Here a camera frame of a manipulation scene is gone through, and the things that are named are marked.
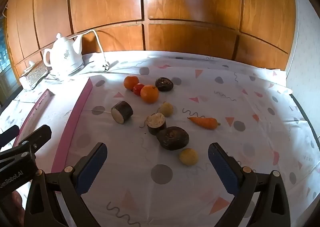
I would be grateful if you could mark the large dark eggplant end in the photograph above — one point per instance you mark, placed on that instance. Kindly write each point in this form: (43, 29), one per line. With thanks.
(172, 139)

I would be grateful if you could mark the white patterned tablecloth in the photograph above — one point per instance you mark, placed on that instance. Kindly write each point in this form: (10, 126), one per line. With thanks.
(225, 87)

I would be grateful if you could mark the orange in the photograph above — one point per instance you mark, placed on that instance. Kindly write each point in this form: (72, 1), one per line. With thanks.
(131, 82)
(149, 94)

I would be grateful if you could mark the pink-rimmed white tray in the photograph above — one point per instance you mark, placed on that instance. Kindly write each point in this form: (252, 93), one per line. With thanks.
(57, 112)

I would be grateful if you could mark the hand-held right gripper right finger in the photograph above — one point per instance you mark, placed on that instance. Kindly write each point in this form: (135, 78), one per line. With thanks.
(222, 169)

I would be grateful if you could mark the white ceramic electric kettle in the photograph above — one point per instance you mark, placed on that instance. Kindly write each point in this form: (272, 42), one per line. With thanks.
(65, 59)

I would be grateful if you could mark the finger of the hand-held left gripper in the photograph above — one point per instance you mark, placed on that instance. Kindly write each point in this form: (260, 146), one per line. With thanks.
(37, 137)
(10, 135)

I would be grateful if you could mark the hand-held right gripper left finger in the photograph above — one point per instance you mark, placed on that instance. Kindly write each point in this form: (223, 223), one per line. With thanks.
(92, 168)

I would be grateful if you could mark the orange carrot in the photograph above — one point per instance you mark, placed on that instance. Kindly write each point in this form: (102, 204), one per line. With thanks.
(205, 122)

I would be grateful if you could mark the red tomato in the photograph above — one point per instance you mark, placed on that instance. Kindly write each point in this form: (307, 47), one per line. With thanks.
(137, 89)

